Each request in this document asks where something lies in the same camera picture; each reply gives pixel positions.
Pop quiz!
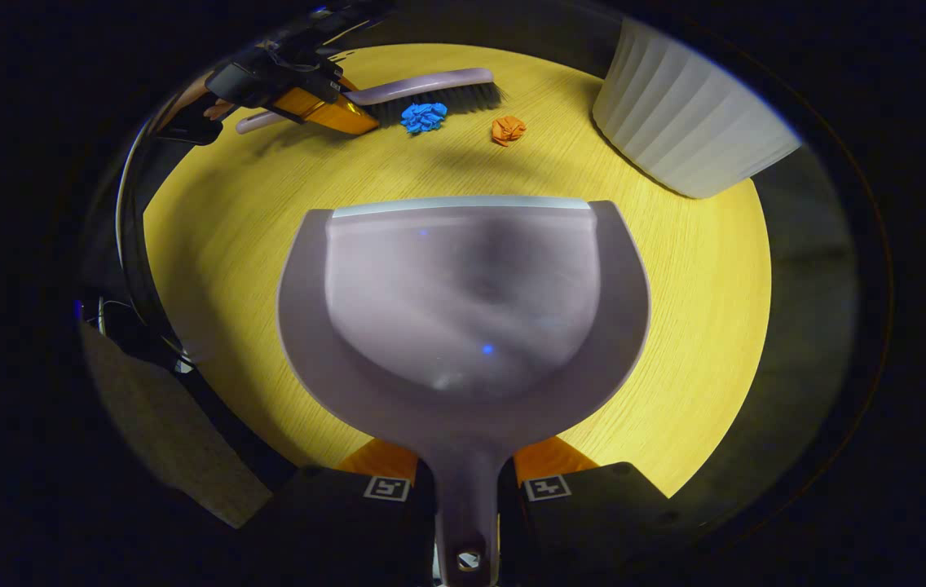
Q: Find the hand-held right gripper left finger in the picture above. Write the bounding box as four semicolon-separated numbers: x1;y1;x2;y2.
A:
255;438;437;587

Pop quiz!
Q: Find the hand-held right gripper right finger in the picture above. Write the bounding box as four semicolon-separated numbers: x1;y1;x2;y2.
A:
499;435;686;587

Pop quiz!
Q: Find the small lilac broom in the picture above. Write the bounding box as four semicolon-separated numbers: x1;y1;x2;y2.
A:
236;68;505;135

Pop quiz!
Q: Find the blue paper trash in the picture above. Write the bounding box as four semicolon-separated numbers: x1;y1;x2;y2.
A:
400;102;448;134

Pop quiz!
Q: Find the orange paper trash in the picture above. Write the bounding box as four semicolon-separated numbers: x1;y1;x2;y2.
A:
491;115;527;147

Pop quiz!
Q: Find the lilac plastic dustpan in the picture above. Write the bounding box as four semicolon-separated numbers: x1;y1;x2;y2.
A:
277;196;651;587

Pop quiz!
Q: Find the white ribbed garbage bin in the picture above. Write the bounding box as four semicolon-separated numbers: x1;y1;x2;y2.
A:
592;18;802;199

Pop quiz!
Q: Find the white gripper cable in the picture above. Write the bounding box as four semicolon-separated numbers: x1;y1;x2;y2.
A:
114;118;192;364

